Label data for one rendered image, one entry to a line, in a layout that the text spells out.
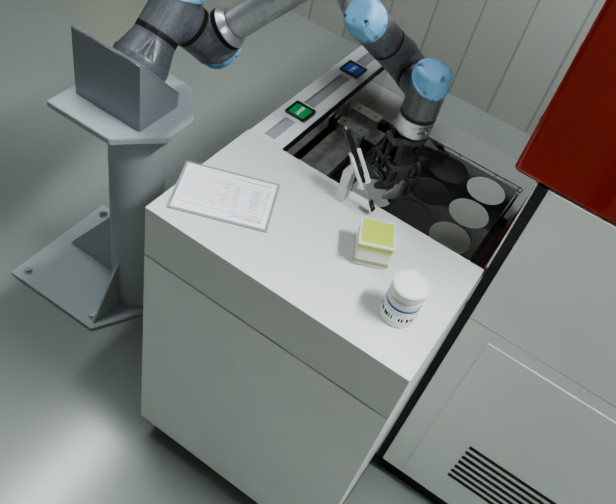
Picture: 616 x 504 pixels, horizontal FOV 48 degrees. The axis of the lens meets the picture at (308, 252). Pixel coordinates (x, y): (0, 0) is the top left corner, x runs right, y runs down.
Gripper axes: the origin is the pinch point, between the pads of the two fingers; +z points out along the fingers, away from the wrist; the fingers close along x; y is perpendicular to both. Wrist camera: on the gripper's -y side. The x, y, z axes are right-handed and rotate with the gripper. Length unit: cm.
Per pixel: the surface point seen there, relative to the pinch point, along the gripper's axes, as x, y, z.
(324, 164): -20.1, 6.4, 6.3
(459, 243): 14.1, -11.2, 4.4
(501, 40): -123, -155, 56
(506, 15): -125, -154, 44
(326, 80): -41.6, -3.6, -1.8
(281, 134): -24.7, 17.5, -1.7
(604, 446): 63, -27, 25
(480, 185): -0.8, -28.3, 4.4
